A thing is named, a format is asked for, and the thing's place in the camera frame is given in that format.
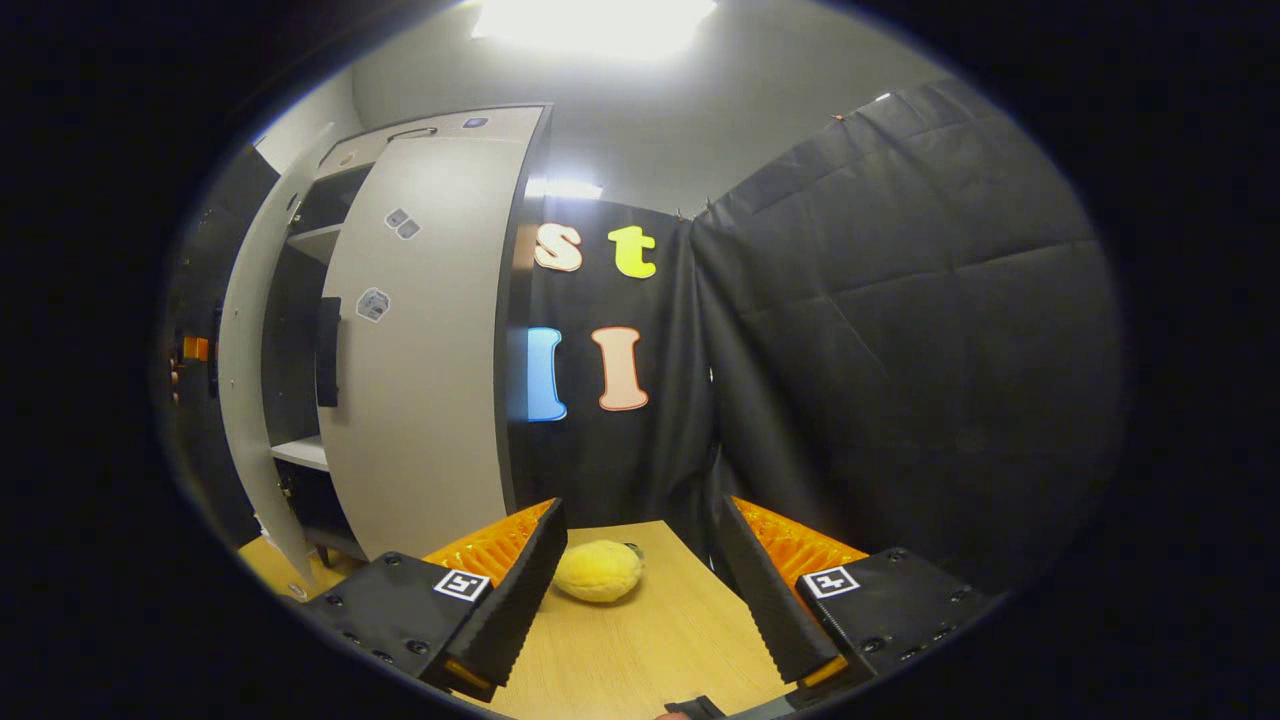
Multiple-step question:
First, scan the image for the large ceiling light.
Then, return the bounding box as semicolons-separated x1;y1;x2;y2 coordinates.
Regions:
470;0;719;63

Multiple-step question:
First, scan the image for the grey cabinet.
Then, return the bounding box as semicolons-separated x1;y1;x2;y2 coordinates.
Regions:
262;103;554;566

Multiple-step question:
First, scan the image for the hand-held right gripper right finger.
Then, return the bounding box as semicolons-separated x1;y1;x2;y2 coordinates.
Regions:
718;495;1006;689

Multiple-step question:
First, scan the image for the yellow plush toy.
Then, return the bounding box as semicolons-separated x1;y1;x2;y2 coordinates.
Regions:
552;539;645;604

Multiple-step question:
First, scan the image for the black backdrop cloth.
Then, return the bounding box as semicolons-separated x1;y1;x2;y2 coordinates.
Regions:
160;78;1131;601

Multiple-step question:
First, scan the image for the grey cabinet door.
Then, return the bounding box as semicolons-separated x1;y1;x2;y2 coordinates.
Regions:
218;122;336;583
318;135;531;561

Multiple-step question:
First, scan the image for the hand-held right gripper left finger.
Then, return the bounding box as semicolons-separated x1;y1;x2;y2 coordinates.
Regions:
305;498;569;703

